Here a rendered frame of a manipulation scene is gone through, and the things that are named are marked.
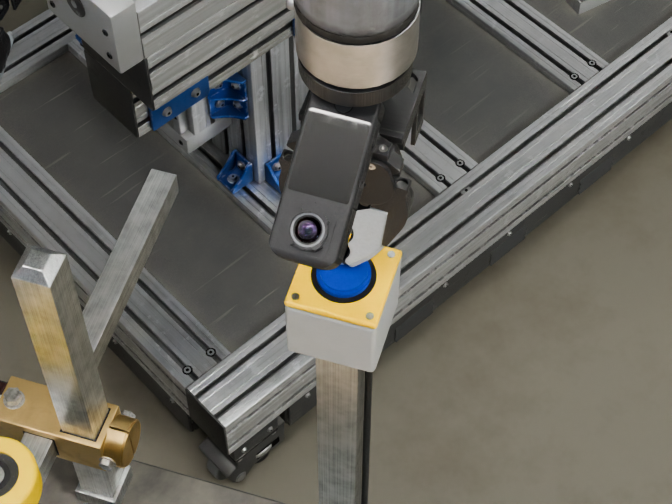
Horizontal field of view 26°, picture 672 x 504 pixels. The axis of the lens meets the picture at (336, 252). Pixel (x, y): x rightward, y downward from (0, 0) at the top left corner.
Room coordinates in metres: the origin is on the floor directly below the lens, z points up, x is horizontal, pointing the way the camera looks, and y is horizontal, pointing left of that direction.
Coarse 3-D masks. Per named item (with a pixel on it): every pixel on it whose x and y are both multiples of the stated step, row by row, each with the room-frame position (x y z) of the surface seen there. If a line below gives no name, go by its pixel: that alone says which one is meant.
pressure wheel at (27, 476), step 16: (0, 448) 0.60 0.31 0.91; (16, 448) 0.60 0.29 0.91; (0, 464) 0.59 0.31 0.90; (16, 464) 0.59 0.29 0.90; (32, 464) 0.59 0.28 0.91; (0, 480) 0.57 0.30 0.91; (16, 480) 0.57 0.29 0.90; (32, 480) 0.57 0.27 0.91; (0, 496) 0.56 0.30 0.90; (16, 496) 0.56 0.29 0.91; (32, 496) 0.56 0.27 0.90
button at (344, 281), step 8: (344, 264) 0.59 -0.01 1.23; (360, 264) 0.59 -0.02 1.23; (368, 264) 0.59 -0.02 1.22; (320, 272) 0.58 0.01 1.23; (328, 272) 0.58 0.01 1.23; (336, 272) 0.58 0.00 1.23; (344, 272) 0.58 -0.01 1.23; (352, 272) 0.58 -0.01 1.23; (360, 272) 0.58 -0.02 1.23; (368, 272) 0.59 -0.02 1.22; (320, 280) 0.58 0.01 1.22; (328, 280) 0.58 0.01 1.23; (336, 280) 0.58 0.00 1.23; (344, 280) 0.58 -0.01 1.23; (352, 280) 0.58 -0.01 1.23; (360, 280) 0.58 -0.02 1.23; (368, 280) 0.58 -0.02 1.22; (328, 288) 0.57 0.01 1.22; (336, 288) 0.57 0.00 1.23; (344, 288) 0.57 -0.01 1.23; (352, 288) 0.57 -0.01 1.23; (360, 288) 0.57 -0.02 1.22; (336, 296) 0.57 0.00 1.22; (344, 296) 0.57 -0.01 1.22; (352, 296) 0.57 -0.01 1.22
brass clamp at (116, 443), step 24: (24, 384) 0.70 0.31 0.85; (0, 408) 0.68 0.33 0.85; (24, 408) 0.68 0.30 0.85; (48, 408) 0.68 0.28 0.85; (0, 432) 0.66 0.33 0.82; (24, 432) 0.66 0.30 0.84; (48, 432) 0.65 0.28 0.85; (120, 432) 0.65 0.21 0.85; (72, 456) 0.64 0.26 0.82; (96, 456) 0.63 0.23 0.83; (120, 456) 0.63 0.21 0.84
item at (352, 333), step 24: (384, 264) 0.60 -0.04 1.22; (312, 288) 0.58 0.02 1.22; (384, 288) 0.58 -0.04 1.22; (288, 312) 0.56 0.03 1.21; (312, 312) 0.56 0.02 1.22; (336, 312) 0.55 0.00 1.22; (360, 312) 0.55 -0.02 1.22; (384, 312) 0.56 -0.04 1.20; (288, 336) 0.56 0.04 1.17; (312, 336) 0.56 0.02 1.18; (336, 336) 0.55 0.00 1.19; (360, 336) 0.55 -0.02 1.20; (384, 336) 0.57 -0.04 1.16; (336, 360) 0.55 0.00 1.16; (360, 360) 0.55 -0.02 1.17
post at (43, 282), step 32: (32, 256) 0.67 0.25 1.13; (64, 256) 0.67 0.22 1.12; (32, 288) 0.65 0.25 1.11; (64, 288) 0.66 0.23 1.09; (32, 320) 0.65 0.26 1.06; (64, 320) 0.65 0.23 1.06; (64, 352) 0.64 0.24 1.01; (64, 384) 0.65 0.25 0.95; (96, 384) 0.67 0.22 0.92; (64, 416) 0.65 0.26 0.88; (96, 416) 0.65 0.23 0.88; (96, 480) 0.65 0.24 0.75
